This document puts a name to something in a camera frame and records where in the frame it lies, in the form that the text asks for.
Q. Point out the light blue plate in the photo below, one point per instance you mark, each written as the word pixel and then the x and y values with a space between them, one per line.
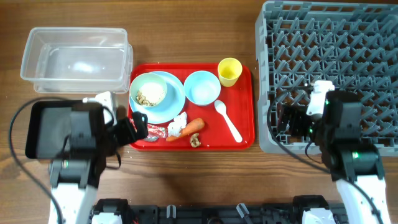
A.
pixel 171 106

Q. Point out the white tissue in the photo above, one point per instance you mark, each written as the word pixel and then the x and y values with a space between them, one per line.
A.
pixel 178 123

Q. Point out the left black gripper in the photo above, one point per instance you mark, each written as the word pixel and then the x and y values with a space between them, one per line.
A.
pixel 125 127

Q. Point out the yellow plastic cup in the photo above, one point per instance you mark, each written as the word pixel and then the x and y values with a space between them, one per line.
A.
pixel 229 70

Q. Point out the white plastic spoon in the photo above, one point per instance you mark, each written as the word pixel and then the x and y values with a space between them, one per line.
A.
pixel 220 107

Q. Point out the orange carrot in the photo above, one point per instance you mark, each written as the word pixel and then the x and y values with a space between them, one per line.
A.
pixel 191 128

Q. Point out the grey dishwasher rack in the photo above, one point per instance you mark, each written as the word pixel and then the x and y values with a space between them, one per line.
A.
pixel 354 45

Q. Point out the pale green bowl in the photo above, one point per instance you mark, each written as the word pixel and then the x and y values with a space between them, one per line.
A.
pixel 142 79

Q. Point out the red plastic tray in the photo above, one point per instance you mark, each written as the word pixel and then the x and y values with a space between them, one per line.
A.
pixel 215 136

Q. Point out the black plastic tray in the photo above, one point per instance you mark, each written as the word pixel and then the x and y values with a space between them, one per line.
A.
pixel 68 129

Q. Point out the brown food scrap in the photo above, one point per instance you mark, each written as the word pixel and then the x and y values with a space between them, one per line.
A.
pixel 194 141

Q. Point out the rice and food leftovers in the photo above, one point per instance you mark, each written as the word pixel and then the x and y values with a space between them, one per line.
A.
pixel 151 94

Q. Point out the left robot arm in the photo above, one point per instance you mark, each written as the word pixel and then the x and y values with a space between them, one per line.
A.
pixel 76 170

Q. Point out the red snack wrapper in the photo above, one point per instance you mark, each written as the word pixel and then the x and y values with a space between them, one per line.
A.
pixel 155 132

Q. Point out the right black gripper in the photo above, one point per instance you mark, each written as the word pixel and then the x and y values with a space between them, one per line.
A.
pixel 298 114

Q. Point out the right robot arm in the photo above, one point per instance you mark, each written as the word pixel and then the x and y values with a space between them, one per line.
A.
pixel 333 124

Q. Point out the clear plastic bin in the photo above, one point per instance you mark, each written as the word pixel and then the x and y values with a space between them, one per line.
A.
pixel 77 60

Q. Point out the light blue bowl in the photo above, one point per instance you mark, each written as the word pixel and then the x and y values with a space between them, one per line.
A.
pixel 202 88

